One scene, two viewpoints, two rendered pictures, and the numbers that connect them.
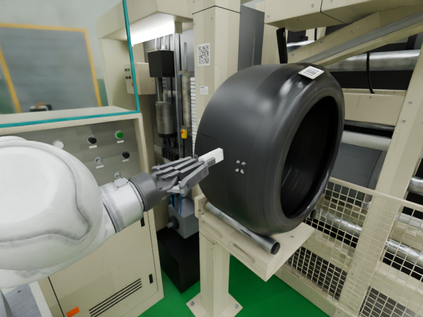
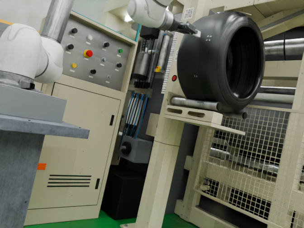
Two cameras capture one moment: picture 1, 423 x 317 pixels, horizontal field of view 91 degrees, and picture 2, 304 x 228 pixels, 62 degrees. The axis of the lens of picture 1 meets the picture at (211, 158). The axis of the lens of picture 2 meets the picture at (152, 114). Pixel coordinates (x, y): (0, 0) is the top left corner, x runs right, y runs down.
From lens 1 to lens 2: 1.06 m
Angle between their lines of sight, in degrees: 23
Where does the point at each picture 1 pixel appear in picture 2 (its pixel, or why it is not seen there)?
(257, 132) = (219, 24)
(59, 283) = not seen: hidden behind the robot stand
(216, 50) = (197, 10)
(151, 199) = (175, 21)
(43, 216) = not seen: outside the picture
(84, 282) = (59, 144)
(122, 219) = (167, 17)
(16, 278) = (142, 7)
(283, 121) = (231, 22)
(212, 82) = not seen: hidden behind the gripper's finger
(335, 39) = (262, 23)
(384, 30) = (285, 18)
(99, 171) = (100, 67)
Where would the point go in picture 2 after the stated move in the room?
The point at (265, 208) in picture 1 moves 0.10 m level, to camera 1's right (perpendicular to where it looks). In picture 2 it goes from (218, 62) to (237, 66)
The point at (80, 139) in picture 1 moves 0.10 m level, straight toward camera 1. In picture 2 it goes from (100, 41) to (106, 39)
